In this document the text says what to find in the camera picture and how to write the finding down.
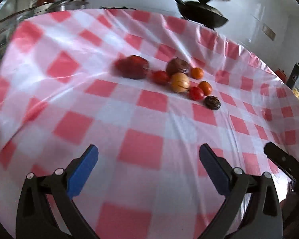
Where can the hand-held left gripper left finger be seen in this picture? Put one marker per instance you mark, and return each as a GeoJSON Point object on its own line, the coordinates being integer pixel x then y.
{"type": "Point", "coordinates": [82, 169]}

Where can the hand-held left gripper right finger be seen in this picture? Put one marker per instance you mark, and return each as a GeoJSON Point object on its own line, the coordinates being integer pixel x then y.
{"type": "Point", "coordinates": [214, 169]}

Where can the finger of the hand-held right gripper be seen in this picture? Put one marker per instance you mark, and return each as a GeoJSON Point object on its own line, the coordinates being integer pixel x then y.
{"type": "Point", "coordinates": [280, 155]}

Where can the dark brown water chestnut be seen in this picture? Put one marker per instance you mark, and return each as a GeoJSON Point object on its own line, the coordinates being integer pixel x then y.
{"type": "Point", "coordinates": [212, 102]}

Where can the red tomato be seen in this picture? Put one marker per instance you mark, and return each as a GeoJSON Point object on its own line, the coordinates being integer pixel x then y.
{"type": "Point", "coordinates": [196, 93]}
{"type": "Point", "coordinates": [160, 77]}

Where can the orange mandarin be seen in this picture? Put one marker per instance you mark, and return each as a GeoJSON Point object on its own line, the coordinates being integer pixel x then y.
{"type": "Point", "coordinates": [205, 87]}
{"type": "Point", "coordinates": [197, 73]}

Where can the pale striped pepino melon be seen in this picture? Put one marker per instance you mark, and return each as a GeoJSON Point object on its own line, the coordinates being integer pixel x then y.
{"type": "Point", "coordinates": [180, 82]}

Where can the dark red apple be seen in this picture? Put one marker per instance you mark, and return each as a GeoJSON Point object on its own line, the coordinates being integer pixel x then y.
{"type": "Point", "coordinates": [132, 67]}
{"type": "Point", "coordinates": [178, 66]}

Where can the red white checked tablecloth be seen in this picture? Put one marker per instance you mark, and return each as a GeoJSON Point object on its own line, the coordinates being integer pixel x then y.
{"type": "Point", "coordinates": [139, 129]}

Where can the dark bottle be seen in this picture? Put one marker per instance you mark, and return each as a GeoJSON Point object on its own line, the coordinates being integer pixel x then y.
{"type": "Point", "coordinates": [295, 76]}

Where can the black pan with lid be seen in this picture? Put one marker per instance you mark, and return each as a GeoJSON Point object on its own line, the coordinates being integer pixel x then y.
{"type": "Point", "coordinates": [201, 11]}

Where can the clear glass bowl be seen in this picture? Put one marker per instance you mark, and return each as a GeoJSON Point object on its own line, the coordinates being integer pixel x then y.
{"type": "Point", "coordinates": [39, 10]}

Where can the wall socket plate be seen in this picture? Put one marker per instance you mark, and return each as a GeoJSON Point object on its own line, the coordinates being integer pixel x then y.
{"type": "Point", "coordinates": [269, 31]}

